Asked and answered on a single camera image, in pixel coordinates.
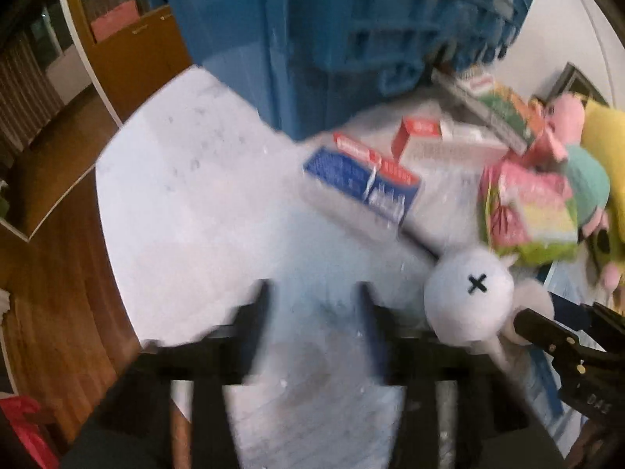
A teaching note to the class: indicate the pink pig plush toy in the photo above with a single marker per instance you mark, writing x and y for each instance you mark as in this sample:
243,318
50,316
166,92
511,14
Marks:
559,146

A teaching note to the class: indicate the blue plastic crate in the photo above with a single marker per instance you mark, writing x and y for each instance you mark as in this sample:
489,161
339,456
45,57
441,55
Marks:
309,65

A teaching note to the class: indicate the green and orange box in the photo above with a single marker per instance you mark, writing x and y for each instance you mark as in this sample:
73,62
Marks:
514,121

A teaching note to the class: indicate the white round plush toy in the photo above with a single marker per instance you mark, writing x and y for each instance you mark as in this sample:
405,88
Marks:
471,299

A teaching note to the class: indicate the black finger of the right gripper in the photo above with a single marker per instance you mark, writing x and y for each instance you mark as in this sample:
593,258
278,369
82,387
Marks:
546,334

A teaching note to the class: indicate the yellow plush toy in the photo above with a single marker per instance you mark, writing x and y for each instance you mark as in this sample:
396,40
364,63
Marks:
603,137

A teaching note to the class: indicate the red and white box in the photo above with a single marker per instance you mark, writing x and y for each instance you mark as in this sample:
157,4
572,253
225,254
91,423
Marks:
419,139

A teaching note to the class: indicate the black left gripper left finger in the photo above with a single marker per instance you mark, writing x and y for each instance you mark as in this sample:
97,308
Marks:
234,345

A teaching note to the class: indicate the black framed picture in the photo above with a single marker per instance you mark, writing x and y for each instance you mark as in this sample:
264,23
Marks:
575,81

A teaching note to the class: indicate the blue and red box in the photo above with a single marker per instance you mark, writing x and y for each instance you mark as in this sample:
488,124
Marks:
358,186

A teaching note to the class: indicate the pink and green snack bag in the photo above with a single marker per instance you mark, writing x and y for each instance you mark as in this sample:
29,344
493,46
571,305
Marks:
529,215

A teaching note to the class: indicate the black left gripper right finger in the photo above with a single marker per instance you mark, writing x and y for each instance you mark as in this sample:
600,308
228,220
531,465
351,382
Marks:
397,356

